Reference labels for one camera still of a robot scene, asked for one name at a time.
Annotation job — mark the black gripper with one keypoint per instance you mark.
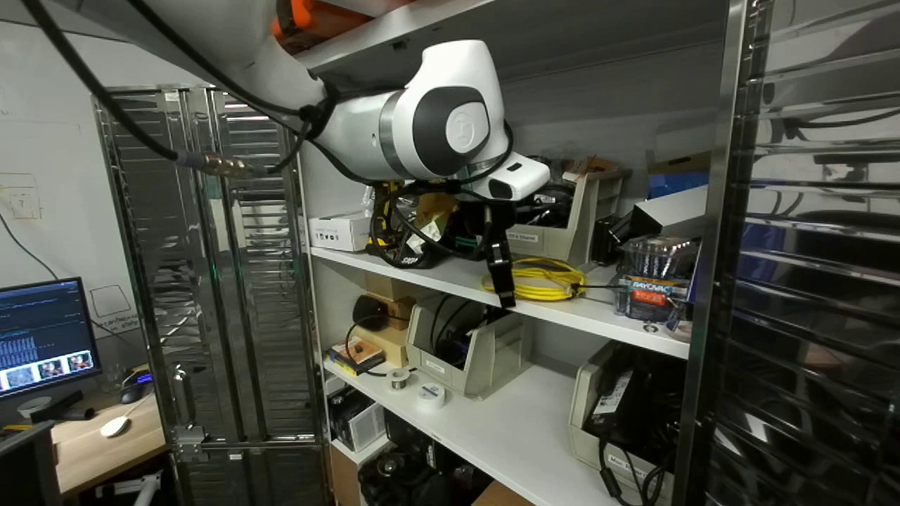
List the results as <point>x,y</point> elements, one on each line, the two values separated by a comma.
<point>482,228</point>

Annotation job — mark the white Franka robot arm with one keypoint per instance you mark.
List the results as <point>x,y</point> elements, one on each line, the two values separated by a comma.
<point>413,121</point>

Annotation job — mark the grey plastic tool box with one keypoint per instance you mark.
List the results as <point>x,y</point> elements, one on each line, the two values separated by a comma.
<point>565,244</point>

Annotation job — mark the small white box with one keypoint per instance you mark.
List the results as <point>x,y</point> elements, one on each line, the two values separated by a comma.
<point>338,232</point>

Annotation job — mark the grey metal box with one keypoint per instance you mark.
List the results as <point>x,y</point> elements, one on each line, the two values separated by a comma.
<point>676,214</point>

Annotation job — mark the cardboard box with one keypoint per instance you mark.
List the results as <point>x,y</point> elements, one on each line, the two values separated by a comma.
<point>89,454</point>

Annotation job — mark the grey plastic storage bin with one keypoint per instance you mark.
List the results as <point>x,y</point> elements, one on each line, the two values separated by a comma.
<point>487,360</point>

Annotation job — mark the black round device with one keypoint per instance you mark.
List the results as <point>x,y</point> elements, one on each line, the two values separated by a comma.
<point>373,314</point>

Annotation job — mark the small white cup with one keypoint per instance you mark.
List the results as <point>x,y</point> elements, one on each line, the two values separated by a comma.
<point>402,379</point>

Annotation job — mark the clear screwdriver bit case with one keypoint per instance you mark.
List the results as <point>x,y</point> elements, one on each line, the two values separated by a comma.
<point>656,283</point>

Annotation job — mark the white shelf unit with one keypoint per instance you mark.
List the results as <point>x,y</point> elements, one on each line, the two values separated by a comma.
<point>524,431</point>

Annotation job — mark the blue plastic bin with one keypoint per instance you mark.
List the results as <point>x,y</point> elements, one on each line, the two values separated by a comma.
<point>676,185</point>

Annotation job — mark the small white carton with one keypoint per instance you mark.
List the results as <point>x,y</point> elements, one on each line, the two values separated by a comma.
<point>366,425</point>

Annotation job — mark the silver louvered metal rack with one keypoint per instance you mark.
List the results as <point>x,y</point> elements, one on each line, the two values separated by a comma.
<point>236,300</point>

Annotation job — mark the orange plastic case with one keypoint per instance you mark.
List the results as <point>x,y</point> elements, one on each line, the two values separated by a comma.
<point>300,15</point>

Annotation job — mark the white computer mouse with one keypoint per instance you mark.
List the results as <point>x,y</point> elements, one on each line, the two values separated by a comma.
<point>113,428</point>

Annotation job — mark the computer monitor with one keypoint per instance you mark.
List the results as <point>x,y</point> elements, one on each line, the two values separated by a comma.
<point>44,338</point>

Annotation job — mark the tan labelled mount block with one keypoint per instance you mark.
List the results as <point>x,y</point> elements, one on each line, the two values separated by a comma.
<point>431,224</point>

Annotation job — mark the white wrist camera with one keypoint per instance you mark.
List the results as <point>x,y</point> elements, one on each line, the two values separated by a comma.
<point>520,179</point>

